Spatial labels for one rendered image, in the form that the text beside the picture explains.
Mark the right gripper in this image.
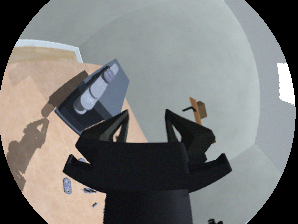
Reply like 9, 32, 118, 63
208, 219, 215, 224

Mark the dark blue-grey block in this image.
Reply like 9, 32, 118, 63
55, 59, 130, 136

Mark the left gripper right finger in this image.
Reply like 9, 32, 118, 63
165, 109, 215, 156

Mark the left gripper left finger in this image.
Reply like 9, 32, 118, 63
79, 109, 129, 142

